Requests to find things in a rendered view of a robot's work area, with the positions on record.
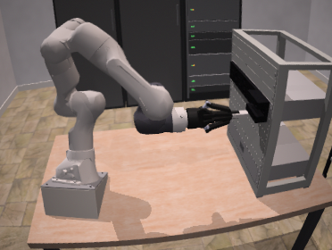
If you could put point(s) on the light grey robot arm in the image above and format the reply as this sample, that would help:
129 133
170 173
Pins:
155 113

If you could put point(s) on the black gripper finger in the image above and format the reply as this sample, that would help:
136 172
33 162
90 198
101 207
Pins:
218 122
223 111

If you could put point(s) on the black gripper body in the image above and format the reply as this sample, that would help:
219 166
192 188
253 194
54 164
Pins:
192 120

